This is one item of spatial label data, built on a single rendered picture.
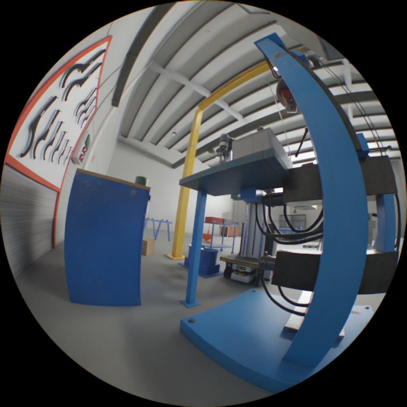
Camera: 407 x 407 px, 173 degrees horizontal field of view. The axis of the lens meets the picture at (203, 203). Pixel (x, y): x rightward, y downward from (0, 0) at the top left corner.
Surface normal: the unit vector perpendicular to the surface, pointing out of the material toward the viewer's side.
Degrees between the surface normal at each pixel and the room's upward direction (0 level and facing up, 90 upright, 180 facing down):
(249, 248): 90
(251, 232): 90
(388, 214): 90
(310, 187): 90
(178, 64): 173
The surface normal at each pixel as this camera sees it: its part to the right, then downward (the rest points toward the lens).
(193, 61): -0.03, 0.99
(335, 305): -0.76, -0.20
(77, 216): 0.65, -0.06
